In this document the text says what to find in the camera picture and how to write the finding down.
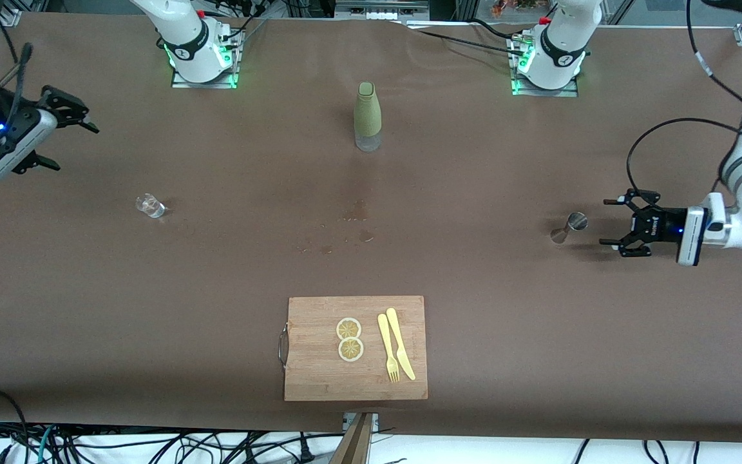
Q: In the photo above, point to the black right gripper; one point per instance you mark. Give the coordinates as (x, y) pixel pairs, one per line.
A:
(49, 102)

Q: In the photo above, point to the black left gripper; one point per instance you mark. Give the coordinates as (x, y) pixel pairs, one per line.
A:
(658, 227)

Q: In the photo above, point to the steel jigger measuring cup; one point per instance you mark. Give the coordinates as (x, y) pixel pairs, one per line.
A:
(577, 222)

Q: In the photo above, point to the small clear glass shaker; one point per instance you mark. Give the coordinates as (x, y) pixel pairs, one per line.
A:
(150, 206)

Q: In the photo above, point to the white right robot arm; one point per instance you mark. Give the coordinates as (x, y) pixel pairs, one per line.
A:
(181, 29)

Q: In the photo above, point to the brown table cover sheet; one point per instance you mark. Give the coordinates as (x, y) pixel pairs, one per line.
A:
(87, 309)

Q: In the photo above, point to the orange patterned object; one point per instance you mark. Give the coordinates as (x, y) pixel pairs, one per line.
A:
(519, 6)

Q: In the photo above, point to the yellow plastic knife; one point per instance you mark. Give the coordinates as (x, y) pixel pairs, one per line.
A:
(395, 328)

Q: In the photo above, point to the yellow plastic fork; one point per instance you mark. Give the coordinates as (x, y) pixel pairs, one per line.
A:
(385, 335)

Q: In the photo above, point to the green sleeved glass bottle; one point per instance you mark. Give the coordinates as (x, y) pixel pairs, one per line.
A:
(367, 113)

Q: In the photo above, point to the lemon slice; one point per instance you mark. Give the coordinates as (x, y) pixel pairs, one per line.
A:
(348, 328)
(351, 349)

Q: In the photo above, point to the grey device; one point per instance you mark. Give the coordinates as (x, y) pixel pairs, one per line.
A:
(380, 8)

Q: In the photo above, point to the wooden cutting board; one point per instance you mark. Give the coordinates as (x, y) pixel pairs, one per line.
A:
(319, 374)

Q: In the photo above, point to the wooden beam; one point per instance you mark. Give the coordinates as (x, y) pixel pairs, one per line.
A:
(353, 444)

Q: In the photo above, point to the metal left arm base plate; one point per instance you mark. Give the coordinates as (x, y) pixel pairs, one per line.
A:
(570, 92)

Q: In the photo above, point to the metal bracket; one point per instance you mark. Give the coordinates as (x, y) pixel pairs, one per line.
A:
(374, 420)

